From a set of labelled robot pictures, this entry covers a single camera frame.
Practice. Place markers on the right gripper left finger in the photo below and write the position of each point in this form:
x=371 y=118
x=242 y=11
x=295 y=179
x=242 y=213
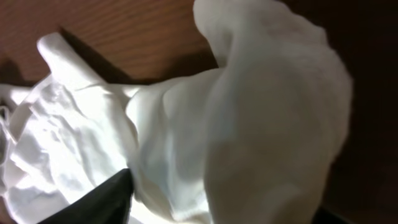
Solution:
x=109 y=203

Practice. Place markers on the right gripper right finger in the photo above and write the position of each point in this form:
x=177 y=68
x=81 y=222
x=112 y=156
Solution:
x=325 y=216

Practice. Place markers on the white printed t-shirt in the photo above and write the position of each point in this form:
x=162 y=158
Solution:
x=251 y=141

